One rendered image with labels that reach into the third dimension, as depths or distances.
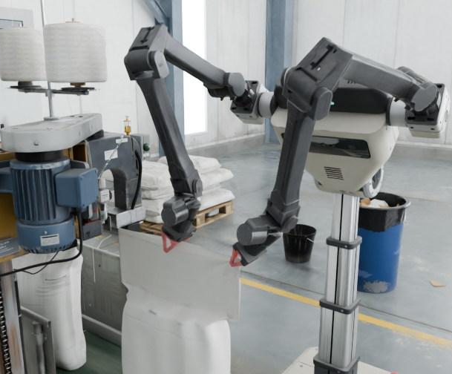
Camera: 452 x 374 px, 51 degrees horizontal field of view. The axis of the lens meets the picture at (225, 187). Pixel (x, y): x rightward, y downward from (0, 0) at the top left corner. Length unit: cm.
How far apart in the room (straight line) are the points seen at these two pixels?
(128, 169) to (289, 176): 76
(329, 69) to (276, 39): 921
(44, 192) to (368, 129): 93
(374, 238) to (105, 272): 192
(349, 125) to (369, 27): 818
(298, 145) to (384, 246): 250
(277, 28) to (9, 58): 885
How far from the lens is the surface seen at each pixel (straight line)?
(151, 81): 128
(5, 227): 151
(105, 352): 224
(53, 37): 139
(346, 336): 197
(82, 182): 129
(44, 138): 128
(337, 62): 101
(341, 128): 151
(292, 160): 112
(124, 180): 176
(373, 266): 359
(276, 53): 1019
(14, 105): 546
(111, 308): 242
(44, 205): 134
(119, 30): 715
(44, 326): 183
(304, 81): 101
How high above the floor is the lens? 157
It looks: 14 degrees down
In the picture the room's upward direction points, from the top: straight up
